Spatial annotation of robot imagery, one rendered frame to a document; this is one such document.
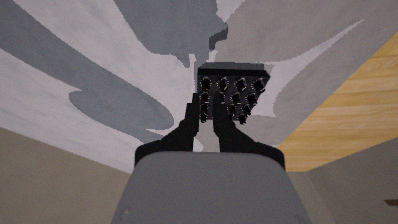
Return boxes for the black knob box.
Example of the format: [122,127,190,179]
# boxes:
[197,68,270,125]

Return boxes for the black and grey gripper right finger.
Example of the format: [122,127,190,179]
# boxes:
[212,93,286,171]

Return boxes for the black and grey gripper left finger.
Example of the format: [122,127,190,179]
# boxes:
[134,93,200,168]

